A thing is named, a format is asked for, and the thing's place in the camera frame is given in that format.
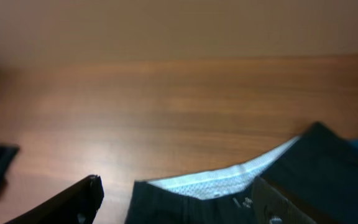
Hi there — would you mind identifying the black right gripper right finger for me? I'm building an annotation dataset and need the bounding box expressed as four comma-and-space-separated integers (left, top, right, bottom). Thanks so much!
252, 177, 316, 224

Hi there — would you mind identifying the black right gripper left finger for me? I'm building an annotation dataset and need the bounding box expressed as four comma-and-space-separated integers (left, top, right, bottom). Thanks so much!
8, 175, 104, 224

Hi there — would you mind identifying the black shorts white lining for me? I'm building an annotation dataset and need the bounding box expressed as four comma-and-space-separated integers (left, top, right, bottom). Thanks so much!
125, 122, 358, 224

